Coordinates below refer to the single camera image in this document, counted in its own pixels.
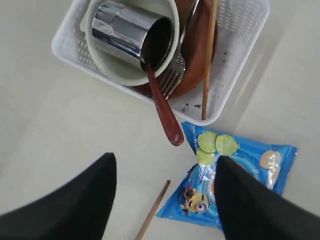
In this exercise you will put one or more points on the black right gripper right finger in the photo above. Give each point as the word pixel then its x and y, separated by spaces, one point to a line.
pixel 248 210

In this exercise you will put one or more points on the dark red wooden spoon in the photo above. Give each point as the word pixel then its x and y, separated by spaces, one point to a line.
pixel 162 105

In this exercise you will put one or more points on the shiny stainless steel cup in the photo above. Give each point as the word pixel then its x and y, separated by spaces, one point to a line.
pixel 134 35

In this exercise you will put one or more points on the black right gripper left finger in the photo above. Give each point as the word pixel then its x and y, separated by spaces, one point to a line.
pixel 78 210

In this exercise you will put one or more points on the brown wooden plate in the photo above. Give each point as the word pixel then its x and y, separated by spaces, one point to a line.
pixel 193 48

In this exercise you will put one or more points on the light wooden chopstick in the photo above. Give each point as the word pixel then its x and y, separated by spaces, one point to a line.
pixel 208 56
pixel 152 211

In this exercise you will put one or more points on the white perforated plastic basket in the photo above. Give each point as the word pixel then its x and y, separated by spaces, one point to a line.
pixel 239 23

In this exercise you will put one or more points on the blue Lay's chips bag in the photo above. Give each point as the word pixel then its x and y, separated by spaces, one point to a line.
pixel 193 201

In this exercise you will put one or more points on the silver metal fork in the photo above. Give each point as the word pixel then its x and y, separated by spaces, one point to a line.
pixel 173 74

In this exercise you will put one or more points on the white ceramic bowl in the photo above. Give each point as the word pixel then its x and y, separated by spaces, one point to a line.
pixel 117 70

